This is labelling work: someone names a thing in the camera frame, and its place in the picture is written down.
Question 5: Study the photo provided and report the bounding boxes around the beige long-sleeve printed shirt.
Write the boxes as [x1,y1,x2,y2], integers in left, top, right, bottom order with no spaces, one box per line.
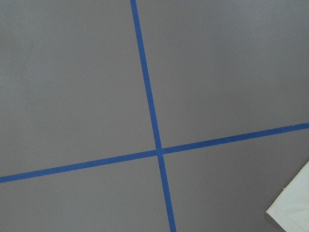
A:
[266,163,309,232]

